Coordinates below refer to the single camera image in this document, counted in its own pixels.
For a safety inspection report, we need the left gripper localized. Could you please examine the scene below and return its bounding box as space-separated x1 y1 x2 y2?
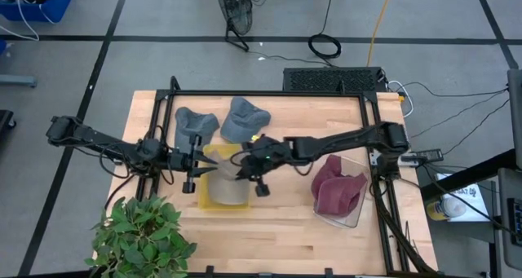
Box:
167 134 219 194

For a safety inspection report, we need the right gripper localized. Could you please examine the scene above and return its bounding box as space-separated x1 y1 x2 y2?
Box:
235 135 293 198

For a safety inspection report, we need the dark grey cap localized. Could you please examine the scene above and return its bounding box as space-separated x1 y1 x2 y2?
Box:
174 106 221 155

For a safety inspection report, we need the blue-grey cap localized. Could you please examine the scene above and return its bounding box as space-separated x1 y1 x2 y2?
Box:
219 96 272 144

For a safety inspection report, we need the yellow plastic bin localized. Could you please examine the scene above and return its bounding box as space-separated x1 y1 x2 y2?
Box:
197 143 253 211

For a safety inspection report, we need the green leafy plant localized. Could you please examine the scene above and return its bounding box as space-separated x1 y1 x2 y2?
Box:
84 192 197 278

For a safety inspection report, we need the black computer case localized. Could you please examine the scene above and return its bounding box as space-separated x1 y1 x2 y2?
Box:
282 66 387 94

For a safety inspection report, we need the clear plastic bin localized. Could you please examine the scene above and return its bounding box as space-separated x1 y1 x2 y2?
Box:
312 154 371 229

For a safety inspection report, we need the black power strip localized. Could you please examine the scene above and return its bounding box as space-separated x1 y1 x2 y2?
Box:
401 148 445 165

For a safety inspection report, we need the black caster base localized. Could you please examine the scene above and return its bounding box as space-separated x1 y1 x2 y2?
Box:
0 109 16 143

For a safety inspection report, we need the grey table foot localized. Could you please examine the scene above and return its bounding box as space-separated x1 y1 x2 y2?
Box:
0 74 38 88

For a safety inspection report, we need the yellow and white bottle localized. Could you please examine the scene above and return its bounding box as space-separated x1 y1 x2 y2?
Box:
426 196 467 222

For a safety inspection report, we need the blue plastic bin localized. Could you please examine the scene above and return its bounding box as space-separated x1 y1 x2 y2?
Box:
0 0 73 23

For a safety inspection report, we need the black desk beam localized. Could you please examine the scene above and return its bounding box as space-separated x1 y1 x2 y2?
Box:
419 148 517 201

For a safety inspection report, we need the white paper sheet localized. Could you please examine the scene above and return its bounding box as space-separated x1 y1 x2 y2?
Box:
435 172 490 223

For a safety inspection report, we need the grey cabinet panel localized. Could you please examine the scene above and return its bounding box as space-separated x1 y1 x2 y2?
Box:
507 68 522 169

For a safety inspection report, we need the black keyboard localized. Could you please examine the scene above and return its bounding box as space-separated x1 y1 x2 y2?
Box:
507 196 522 246

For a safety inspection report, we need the black aluminium table frame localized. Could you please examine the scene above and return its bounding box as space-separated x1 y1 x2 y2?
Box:
134 76 411 278

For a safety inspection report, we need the black power cable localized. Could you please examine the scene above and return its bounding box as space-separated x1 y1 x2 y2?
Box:
307 0 343 60

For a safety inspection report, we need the black cable bundle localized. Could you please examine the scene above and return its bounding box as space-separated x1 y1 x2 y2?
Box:
369 175 440 277

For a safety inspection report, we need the black wire floor fan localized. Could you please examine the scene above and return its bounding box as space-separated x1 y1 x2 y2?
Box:
215 0 254 53

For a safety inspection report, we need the yellow cable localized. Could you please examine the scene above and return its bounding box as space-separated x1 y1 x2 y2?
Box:
365 0 396 67

